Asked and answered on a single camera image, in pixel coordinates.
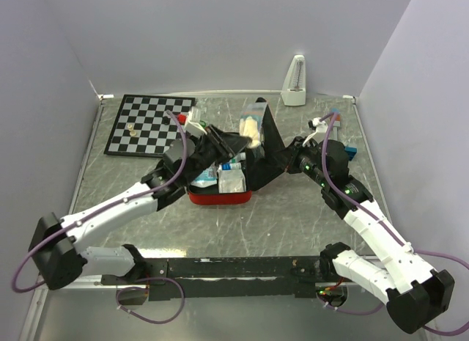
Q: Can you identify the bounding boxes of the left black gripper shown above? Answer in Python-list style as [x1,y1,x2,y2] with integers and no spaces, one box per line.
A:
[182,123,252,185]

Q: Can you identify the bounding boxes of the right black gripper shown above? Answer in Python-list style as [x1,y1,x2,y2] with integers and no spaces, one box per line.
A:
[271,137,328,188]

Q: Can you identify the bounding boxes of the blue white small bottle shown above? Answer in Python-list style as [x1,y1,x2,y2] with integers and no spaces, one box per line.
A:
[218,162,243,171]

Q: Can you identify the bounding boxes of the clear green-label bottle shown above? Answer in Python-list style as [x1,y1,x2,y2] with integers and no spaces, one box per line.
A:
[230,153,246,163]

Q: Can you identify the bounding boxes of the blue white bandage packet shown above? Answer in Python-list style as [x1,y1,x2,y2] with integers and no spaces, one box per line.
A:
[191,165,218,188]

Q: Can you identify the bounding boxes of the white gauze packet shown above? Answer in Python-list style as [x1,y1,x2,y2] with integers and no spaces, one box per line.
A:
[218,169,246,194]

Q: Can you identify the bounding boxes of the red black medicine case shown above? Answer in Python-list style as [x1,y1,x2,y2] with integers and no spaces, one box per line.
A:
[188,98,285,206]

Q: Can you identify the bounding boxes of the beige bandage patch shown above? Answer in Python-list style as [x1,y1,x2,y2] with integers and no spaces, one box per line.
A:
[239,101,267,149]

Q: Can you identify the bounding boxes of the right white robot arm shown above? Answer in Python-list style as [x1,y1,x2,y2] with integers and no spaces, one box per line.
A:
[285,136,454,334]

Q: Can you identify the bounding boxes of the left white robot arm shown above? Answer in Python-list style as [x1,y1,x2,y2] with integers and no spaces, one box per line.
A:
[29,125,251,290]

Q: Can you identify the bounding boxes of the grey orange blue toy stick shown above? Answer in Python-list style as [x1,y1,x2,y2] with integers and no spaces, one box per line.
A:
[331,108,341,128]

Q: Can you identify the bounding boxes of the blue toy block stack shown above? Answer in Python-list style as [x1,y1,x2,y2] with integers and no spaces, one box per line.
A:
[344,146,358,161]

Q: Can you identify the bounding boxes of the white metronome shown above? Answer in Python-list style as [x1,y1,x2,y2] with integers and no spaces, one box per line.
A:
[281,55,306,106]

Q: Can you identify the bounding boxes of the black white chessboard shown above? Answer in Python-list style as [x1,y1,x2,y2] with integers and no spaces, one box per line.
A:
[104,94,196,158]

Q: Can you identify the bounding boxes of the black base bar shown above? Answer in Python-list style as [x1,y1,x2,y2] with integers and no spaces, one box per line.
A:
[101,256,340,301]

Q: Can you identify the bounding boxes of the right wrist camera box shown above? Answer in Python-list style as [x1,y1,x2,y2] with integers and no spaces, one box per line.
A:
[308,117,328,143]

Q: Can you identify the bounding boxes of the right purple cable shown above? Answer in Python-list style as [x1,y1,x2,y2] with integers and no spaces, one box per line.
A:
[316,111,469,337]

